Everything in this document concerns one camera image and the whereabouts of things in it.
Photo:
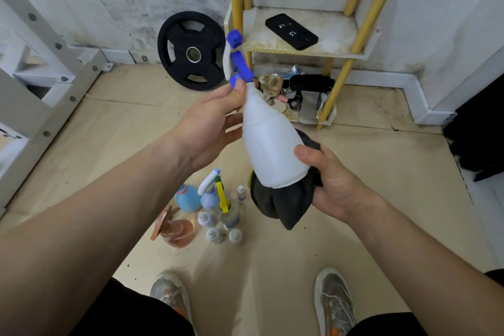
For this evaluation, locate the person's right hand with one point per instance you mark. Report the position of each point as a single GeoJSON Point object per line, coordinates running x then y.
{"type": "Point", "coordinates": [342, 194]}

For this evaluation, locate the person's left hand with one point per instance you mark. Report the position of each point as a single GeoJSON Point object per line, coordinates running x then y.
{"type": "Point", "coordinates": [201, 131]}

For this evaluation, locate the green microfibre cloth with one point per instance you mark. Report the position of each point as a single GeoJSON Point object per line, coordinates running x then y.
{"type": "Point", "coordinates": [287, 206]}

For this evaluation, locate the pale blue bottle white sprayer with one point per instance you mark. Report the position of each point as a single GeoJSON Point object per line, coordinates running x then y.
{"type": "Point", "coordinates": [208, 200]}

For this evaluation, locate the round white bottle blue-tipped sprayer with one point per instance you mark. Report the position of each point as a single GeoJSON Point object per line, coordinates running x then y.
{"type": "Point", "coordinates": [267, 150]}

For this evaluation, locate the blue spray bottle pink trigger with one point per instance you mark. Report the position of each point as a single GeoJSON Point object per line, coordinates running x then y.
{"type": "Point", "coordinates": [188, 200]}

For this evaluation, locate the clear bottle yellow green sprayer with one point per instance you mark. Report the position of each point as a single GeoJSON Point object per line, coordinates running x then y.
{"type": "Point", "coordinates": [231, 217]}

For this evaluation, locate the orange spray bottle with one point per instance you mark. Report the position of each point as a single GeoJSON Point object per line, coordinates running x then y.
{"type": "Point", "coordinates": [179, 235]}

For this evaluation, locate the black phone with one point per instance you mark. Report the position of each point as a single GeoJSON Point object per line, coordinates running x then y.
{"type": "Point", "coordinates": [291, 31]}

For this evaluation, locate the white shelf yellow poles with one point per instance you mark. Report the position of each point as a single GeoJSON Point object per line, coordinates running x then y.
{"type": "Point", "coordinates": [338, 36]}

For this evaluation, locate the person's right forearm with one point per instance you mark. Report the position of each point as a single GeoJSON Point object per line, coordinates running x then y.
{"type": "Point", "coordinates": [433, 269]}

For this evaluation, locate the person's left forearm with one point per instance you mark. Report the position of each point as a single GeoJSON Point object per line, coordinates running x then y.
{"type": "Point", "coordinates": [86, 245]}

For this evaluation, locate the person's right grey shoe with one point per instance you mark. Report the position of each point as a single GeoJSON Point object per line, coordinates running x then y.
{"type": "Point", "coordinates": [334, 300]}

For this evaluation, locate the person's grey shoe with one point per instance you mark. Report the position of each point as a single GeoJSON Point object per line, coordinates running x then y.
{"type": "Point", "coordinates": [334, 300]}
{"type": "Point", "coordinates": [170, 294]}

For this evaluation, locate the person's left grey shoe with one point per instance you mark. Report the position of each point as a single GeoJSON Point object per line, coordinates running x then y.
{"type": "Point", "coordinates": [170, 294]}

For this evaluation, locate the white plastic scoop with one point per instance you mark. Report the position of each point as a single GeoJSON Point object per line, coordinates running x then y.
{"type": "Point", "coordinates": [269, 99]}

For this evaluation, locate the white round disc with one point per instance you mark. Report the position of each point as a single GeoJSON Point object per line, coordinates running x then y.
{"type": "Point", "coordinates": [281, 107]}

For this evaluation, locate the tan fuzzy glove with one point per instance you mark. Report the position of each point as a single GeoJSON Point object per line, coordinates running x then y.
{"type": "Point", "coordinates": [271, 83]}

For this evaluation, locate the black weight plate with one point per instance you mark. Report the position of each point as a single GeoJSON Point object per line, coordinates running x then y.
{"type": "Point", "coordinates": [173, 48]}

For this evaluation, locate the white plastic strip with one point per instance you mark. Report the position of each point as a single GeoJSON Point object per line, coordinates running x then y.
{"type": "Point", "coordinates": [322, 105]}

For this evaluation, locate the blue white packet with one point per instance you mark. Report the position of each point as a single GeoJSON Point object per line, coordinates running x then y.
{"type": "Point", "coordinates": [292, 71]}

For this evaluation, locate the black shorts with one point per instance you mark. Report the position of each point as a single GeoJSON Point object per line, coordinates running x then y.
{"type": "Point", "coordinates": [126, 316]}

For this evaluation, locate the white metal rack frame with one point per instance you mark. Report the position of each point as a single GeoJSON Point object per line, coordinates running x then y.
{"type": "Point", "coordinates": [23, 99]}

